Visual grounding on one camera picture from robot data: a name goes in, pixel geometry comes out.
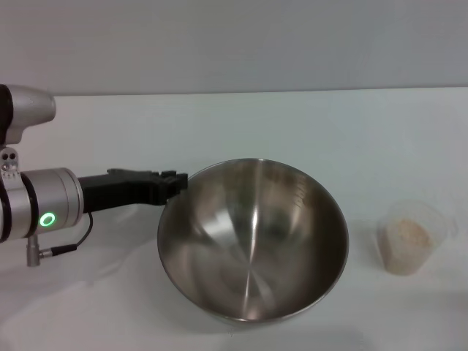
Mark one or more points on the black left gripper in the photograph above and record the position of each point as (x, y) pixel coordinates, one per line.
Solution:
(120, 192)

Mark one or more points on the stainless steel mixing bowl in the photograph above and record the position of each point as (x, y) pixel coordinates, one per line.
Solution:
(256, 248)

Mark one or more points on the white rice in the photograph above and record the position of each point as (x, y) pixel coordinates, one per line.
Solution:
(407, 241)

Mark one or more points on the clear plastic measuring cup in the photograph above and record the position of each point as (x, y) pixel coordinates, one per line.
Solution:
(440, 219)

